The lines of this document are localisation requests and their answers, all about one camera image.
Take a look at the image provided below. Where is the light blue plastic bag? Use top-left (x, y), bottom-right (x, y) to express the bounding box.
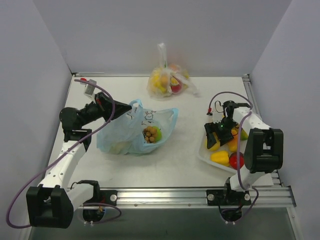
top-left (96, 99), bottom-right (179, 155)

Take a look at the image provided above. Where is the brown fake longan bunch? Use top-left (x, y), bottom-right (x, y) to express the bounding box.
top-left (142, 126), bottom-right (156, 144)

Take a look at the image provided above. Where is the green fake apple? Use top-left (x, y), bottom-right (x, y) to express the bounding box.
top-left (152, 126), bottom-right (162, 143)

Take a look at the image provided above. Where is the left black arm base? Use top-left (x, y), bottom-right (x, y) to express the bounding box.
top-left (78, 189), bottom-right (122, 226)

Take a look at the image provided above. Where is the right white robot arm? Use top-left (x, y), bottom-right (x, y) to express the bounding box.
top-left (204, 100), bottom-right (284, 205)

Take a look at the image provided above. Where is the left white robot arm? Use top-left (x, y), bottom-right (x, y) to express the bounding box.
top-left (26, 92), bottom-right (132, 229)

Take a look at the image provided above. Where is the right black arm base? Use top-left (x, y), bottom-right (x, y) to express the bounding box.
top-left (206, 184), bottom-right (252, 225)

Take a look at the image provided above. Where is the orange yellow fake mango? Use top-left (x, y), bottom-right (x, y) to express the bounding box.
top-left (227, 135), bottom-right (238, 153)

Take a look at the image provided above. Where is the orange fake fruit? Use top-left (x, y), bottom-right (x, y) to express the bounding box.
top-left (231, 124), bottom-right (248, 141)

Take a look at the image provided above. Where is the yellow fake bell pepper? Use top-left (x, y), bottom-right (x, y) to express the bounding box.
top-left (210, 150), bottom-right (230, 167)

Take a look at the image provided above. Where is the red fake bell pepper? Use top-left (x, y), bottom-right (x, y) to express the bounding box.
top-left (229, 152), bottom-right (245, 170)

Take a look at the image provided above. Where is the clear tied bag of fruits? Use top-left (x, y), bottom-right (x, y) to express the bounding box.
top-left (146, 43), bottom-right (199, 99)

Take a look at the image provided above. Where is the white plastic basket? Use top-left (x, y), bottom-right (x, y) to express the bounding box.
top-left (197, 122), bottom-right (248, 174)

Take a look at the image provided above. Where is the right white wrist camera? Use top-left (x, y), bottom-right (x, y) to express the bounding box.
top-left (207, 107), bottom-right (224, 124)

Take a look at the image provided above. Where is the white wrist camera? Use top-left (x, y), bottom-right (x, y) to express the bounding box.
top-left (80, 77), bottom-right (97, 98)
top-left (207, 107), bottom-right (224, 124)

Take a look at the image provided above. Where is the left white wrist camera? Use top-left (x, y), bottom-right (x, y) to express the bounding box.
top-left (80, 77), bottom-right (97, 98)

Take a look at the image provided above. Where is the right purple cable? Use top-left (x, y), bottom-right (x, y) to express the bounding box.
top-left (208, 91), bottom-right (260, 221)

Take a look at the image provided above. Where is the purple cable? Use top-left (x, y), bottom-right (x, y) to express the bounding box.
top-left (208, 91), bottom-right (260, 221)
top-left (5, 77), bottom-right (123, 230)

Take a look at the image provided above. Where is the aluminium front rail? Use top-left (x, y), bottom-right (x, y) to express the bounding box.
top-left (72, 188), bottom-right (297, 210)

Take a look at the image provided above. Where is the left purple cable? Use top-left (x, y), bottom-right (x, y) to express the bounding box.
top-left (5, 77), bottom-right (123, 230)

